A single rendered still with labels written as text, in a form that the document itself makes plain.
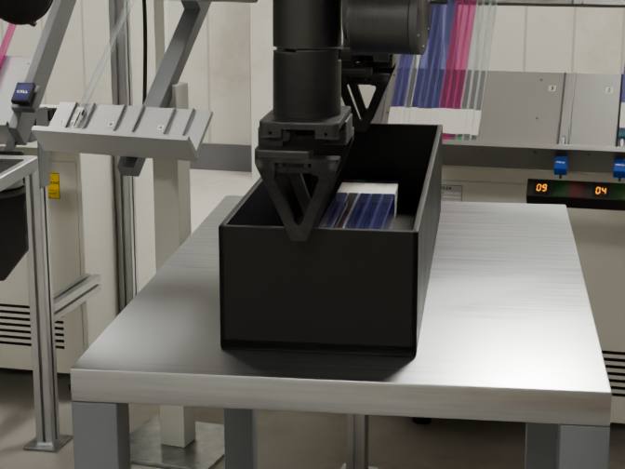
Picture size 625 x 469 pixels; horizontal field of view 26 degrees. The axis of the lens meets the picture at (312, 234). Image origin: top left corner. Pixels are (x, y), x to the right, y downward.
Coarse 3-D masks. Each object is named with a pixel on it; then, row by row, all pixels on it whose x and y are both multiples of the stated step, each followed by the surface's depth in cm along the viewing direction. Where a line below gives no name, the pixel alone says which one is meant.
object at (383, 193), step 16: (352, 192) 162; (368, 192) 162; (384, 192) 162; (336, 208) 153; (352, 208) 153; (368, 208) 153; (384, 208) 153; (320, 224) 145; (336, 224) 145; (352, 224) 145; (368, 224) 145; (384, 224) 146
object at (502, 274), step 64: (192, 256) 150; (448, 256) 150; (512, 256) 150; (576, 256) 150; (128, 320) 127; (192, 320) 127; (448, 320) 127; (512, 320) 127; (576, 320) 127; (128, 384) 114; (192, 384) 113; (256, 384) 112; (320, 384) 112; (384, 384) 111; (448, 384) 110; (512, 384) 110; (576, 384) 110; (128, 448) 119; (256, 448) 188; (576, 448) 110
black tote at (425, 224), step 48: (384, 144) 170; (432, 144) 169; (288, 192) 154; (336, 192) 172; (432, 192) 144; (240, 240) 116; (288, 240) 116; (336, 240) 115; (384, 240) 115; (432, 240) 148; (240, 288) 117; (288, 288) 117; (336, 288) 116; (384, 288) 116; (240, 336) 118; (288, 336) 118; (336, 336) 117; (384, 336) 117
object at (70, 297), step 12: (48, 108) 337; (36, 120) 284; (48, 120) 335; (48, 156) 290; (48, 168) 290; (48, 180) 291; (84, 276) 321; (96, 276) 321; (72, 288) 310; (84, 288) 314; (96, 288) 320; (60, 300) 302; (72, 300) 307; (84, 300) 314; (60, 312) 302; (36, 444) 302; (60, 444) 302
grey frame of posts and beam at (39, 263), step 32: (128, 32) 331; (128, 64) 332; (128, 96) 333; (32, 192) 290; (128, 192) 338; (32, 224) 290; (128, 224) 340; (32, 256) 292; (128, 256) 342; (32, 288) 294; (128, 288) 344; (32, 320) 296; (32, 352) 298
